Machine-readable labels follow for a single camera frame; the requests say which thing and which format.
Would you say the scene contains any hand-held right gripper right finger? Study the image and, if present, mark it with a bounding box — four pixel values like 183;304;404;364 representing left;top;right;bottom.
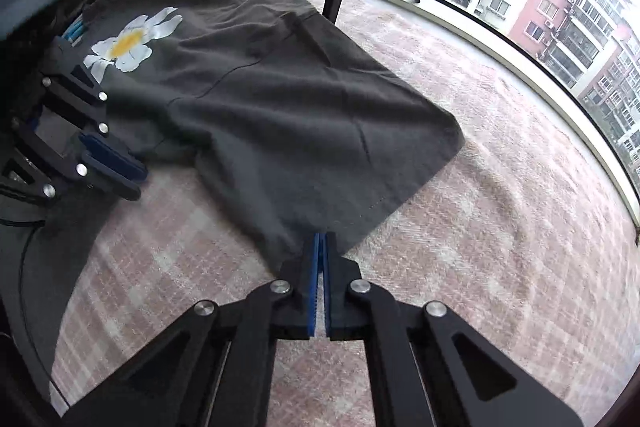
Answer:
322;232;584;427

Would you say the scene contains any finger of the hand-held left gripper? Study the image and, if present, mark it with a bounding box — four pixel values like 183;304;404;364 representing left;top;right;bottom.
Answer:
42;131;149;202
41;51;112;136

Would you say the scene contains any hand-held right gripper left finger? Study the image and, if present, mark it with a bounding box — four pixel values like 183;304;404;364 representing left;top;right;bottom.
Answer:
59;232;321;427

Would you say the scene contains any grey daisy print t-shirt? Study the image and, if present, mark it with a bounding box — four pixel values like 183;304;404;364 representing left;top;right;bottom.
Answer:
80;0;466;273

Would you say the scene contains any stack of folded clothes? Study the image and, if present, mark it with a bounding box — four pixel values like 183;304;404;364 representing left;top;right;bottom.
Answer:
60;14;101;52

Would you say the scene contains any pink plaid blanket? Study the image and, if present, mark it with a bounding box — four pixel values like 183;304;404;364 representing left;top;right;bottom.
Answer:
50;0;640;427

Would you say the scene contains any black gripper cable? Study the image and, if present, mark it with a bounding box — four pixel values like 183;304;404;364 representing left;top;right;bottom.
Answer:
0;217;73;408

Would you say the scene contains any white window frame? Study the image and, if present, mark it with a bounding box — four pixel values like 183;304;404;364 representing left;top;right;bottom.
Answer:
15;0;640;233

